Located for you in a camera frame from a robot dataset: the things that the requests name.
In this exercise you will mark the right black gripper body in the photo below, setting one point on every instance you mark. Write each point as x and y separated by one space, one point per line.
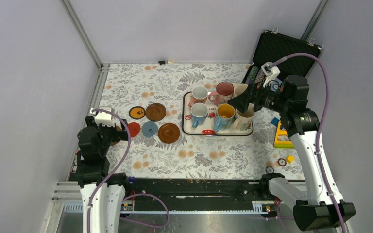
267 98

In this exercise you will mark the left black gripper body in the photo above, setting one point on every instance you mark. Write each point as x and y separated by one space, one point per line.
109 133

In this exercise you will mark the orange smiley coaster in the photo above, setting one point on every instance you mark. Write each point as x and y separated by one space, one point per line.
137 112

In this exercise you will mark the brown wooden coaster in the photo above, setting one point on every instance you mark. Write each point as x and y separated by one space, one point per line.
169 133
115 135
155 112

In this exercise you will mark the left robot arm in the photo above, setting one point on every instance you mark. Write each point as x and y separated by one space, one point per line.
102 194

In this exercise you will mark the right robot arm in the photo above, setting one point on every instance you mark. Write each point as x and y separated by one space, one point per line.
322 206

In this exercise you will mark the red apple coaster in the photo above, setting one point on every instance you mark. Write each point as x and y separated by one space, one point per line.
134 129

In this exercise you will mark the grey blue coaster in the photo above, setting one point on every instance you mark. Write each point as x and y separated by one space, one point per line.
149 129

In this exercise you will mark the cream mug rear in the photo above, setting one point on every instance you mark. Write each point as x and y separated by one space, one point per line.
239 89

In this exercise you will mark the cream mug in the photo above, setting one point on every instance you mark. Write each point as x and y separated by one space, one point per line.
239 89
243 120

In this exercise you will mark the yellow inside blue mug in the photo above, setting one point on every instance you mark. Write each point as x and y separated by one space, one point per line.
225 116

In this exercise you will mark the pink large mug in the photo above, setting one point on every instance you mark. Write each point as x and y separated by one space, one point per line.
223 93

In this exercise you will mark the cream mug front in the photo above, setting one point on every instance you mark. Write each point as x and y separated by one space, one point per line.
243 120

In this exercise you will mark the blue small block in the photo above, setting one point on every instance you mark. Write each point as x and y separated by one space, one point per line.
275 121

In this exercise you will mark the pink small mug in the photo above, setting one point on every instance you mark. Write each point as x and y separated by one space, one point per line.
199 95

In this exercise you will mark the blue floral mug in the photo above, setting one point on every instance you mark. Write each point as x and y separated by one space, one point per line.
199 112

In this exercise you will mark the yellow triangle toy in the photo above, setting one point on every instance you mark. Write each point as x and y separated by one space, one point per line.
281 139

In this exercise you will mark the black poker chip case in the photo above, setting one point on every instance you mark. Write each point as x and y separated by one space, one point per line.
271 47

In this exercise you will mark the floral tablecloth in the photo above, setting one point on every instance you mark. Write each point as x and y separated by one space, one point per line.
218 157

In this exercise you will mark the small yellow cube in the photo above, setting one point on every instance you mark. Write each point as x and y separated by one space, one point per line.
290 159

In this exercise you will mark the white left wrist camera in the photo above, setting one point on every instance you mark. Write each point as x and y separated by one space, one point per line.
105 119

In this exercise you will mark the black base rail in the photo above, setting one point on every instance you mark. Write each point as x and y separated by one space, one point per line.
197 196

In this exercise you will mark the small ring chip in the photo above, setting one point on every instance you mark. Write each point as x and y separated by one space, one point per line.
281 162

